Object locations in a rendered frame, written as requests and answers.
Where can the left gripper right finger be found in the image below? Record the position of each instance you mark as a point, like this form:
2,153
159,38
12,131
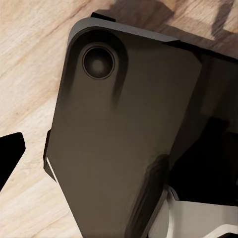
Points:
230,148

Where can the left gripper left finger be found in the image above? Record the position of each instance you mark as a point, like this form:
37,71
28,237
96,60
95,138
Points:
12,147

